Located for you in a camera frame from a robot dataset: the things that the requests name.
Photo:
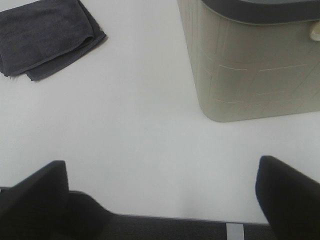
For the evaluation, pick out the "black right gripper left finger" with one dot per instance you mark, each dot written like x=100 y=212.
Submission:
x=42 y=207

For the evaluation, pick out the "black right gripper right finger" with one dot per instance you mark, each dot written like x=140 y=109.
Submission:
x=289 y=200

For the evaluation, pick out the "dark grey towel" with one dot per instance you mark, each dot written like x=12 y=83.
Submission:
x=39 y=39

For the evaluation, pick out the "beige plastic basket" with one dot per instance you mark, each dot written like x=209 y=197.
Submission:
x=253 y=59

